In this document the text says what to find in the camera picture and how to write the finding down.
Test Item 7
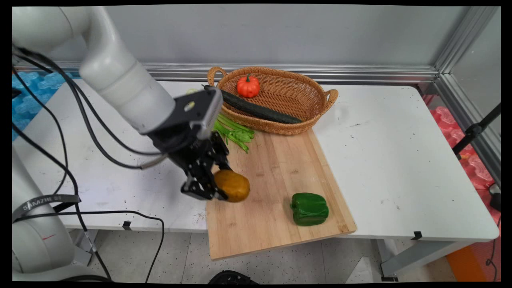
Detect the woven wicker basket with handles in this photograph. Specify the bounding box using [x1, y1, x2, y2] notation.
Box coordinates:
[207, 66, 339, 136]

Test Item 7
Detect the green bell pepper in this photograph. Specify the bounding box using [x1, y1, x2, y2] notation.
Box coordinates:
[290, 192, 330, 227]

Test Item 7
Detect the red foam mat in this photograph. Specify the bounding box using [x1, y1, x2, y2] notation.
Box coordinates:
[424, 94, 501, 236]

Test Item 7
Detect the black printed strap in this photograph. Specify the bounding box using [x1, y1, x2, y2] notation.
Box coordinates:
[12, 194, 82, 222]

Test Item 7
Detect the green celery bunch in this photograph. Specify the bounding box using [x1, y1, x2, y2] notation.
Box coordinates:
[186, 88, 255, 154]

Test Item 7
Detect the grey table leg frame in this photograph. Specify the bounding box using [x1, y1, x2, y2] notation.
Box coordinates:
[376, 239, 474, 282]

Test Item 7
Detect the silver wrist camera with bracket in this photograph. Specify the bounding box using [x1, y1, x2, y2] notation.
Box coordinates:
[172, 89, 224, 140]

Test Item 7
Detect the black power adapter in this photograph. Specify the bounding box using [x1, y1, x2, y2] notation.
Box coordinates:
[489, 183, 501, 212]

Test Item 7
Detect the wooden cutting board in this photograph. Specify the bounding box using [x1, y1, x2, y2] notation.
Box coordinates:
[205, 129, 357, 261]

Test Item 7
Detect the brown yellow potato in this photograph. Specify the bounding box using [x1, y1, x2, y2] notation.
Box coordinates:
[213, 169, 251, 203]

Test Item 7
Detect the black tripod stand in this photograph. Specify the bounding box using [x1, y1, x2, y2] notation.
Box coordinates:
[452, 103, 501, 160]

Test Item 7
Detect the black cable with grey sleeve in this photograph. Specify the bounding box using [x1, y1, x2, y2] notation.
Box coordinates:
[68, 76, 168, 170]

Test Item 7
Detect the blue foam mat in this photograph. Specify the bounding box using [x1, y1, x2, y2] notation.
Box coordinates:
[12, 71, 80, 140]

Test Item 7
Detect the aluminium enclosure frame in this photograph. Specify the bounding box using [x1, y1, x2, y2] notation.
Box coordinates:
[12, 6, 501, 186]

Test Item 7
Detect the long dark green cucumber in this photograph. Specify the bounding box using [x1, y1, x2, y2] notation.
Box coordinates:
[203, 85, 303, 124]

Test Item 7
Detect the black cable on floor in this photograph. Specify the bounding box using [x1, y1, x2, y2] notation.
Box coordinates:
[12, 210, 165, 284]

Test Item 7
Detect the small orange pumpkin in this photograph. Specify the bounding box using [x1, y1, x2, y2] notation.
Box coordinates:
[236, 74, 261, 98]

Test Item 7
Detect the black round object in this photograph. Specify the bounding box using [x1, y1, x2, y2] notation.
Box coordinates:
[208, 270, 258, 284]

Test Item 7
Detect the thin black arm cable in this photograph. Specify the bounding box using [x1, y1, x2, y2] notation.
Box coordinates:
[12, 47, 162, 156]

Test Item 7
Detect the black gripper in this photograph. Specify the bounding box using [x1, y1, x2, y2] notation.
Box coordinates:
[148, 124, 233, 201]

